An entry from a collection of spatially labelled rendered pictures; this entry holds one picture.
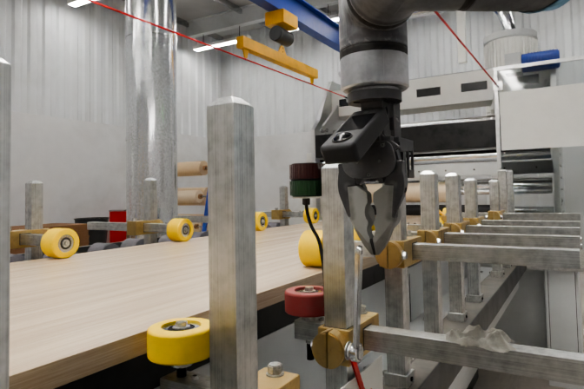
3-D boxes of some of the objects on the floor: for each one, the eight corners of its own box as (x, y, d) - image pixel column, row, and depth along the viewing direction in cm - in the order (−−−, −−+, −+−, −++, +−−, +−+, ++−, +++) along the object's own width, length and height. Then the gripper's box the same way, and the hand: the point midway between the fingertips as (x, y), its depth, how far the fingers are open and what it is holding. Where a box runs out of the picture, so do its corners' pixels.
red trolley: (156, 251, 890) (156, 207, 894) (128, 256, 821) (128, 209, 824) (136, 250, 909) (136, 207, 913) (107, 255, 839) (107, 209, 843)
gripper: (419, 95, 66) (424, 250, 65) (358, 102, 70) (361, 247, 69) (398, 83, 58) (404, 259, 57) (332, 93, 63) (336, 254, 62)
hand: (373, 245), depth 61 cm, fingers closed
